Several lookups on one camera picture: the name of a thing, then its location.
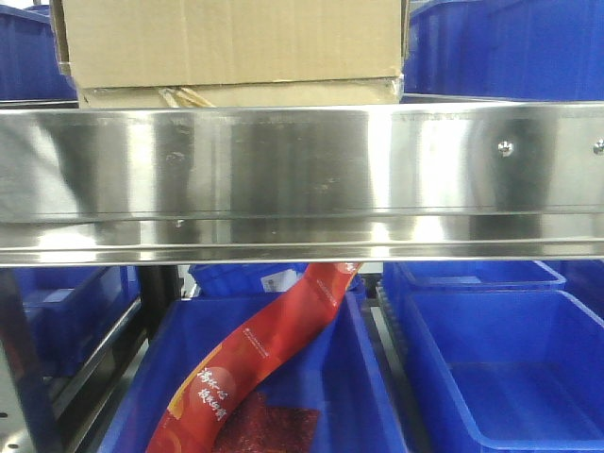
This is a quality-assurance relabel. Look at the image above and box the blue bin rear middle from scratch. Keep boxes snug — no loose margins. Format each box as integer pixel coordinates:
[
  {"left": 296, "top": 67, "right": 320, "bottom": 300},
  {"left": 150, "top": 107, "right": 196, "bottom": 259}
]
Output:
[{"left": 188, "top": 262, "right": 308, "bottom": 298}]

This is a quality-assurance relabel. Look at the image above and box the torn plain cardboard box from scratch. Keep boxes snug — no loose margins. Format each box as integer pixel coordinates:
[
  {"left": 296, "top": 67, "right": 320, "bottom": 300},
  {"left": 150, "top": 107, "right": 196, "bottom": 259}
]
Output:
[{"left": 51, "top": 1, "right": 410, "bottom": 109}]

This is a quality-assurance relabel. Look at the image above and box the blue bin upper left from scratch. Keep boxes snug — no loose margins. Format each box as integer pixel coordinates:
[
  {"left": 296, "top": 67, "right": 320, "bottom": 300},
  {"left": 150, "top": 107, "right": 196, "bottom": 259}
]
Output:
[{"left": 1, "top": 5, "right": 76, "bottom": 101}]

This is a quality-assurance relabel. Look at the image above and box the red printed snack bag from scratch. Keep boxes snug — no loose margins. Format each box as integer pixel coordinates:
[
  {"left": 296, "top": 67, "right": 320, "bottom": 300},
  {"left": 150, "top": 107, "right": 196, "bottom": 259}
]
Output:
[{"left": 146, "top": 262, "right": 361, "bottom": 452}]

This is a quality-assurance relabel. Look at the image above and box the blue bin lower right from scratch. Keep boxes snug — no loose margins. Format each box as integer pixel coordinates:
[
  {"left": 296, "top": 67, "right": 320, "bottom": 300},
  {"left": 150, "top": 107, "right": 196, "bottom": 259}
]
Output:
[{"left": 398, "top": 291, "right": 603, "bottom": 452}]

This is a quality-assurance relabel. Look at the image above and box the stainless steel shelf rail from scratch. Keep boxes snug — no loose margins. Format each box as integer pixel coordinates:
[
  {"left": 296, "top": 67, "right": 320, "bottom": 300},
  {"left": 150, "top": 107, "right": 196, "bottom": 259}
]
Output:
[{"left": 1, "top": 102, "right": 603, "bottom": 266}]

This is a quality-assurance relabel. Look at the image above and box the blue bin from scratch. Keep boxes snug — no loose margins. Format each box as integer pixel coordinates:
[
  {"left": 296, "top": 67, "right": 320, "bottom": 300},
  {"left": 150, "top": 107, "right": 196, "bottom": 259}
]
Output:
[
  {"left": 1, "top": 5, "right": 76, "bottom": 101},
  {"left": 188, "top": 262, "right": 308, "bottom": 298},
  {"left": 382, "top": 260, "right": 566, "bottom": 300},
  {"left": 404, "top": 1, "right": 603, "bottom": 101},
  {"left": 398, "top": 291, "right": 603, "bottom": 452},
  {"left": 98, "top": 294, "right": 407, "bottom": 452},
  {"left": 14, "top": 266, "right": 140, "bottom": 378}
]

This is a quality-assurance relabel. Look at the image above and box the blue bin rear right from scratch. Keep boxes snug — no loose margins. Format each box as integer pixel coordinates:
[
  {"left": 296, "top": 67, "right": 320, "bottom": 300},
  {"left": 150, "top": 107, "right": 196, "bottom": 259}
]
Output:
[{"left": 382, "top": 260, "right": 566, "bottom": 300}]

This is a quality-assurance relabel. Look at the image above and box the blue bin lower left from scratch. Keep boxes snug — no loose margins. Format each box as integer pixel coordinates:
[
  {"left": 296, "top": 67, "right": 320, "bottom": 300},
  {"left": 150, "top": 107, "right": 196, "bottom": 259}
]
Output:
[{"left": 14, "top": 266, "right": 140, "bottom": 378}]

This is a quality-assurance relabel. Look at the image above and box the blue bin lower middle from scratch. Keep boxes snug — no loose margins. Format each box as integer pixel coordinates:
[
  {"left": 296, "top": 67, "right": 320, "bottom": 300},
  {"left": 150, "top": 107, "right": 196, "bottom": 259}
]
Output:
[{"left": 98, "top": 294, "right": 407, "bottom": 452}]

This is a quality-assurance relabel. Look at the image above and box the blue bin upper right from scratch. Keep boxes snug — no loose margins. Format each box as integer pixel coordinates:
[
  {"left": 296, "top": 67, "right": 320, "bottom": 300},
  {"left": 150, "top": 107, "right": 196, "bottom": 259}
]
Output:
[{"left": 404, "top": 1, "right": 603, "bottom": 101}]

